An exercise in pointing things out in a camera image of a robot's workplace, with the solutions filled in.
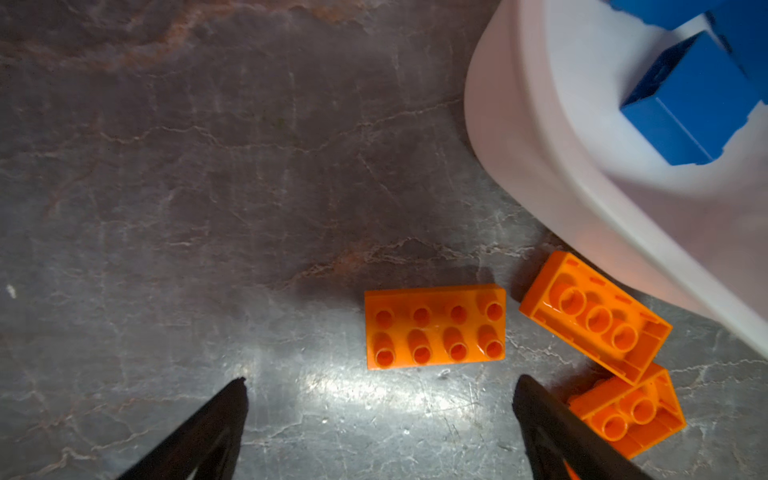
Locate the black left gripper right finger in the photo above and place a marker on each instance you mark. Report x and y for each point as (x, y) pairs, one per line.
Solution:
(556, 441)

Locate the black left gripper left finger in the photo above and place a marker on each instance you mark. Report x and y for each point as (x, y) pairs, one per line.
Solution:
(205, 446)

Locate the orange lego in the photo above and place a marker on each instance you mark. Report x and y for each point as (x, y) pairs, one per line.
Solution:
(435, 326)
(632, 418)
(576, 303)

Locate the blue lego cluster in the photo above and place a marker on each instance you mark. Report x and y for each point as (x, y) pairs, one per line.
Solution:
(691, 101)

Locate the blue lego brick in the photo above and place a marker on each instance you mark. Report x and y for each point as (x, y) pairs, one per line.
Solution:
(667, 14)

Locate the white plastic bin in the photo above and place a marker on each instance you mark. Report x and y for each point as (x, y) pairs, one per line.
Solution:
(542, 99)

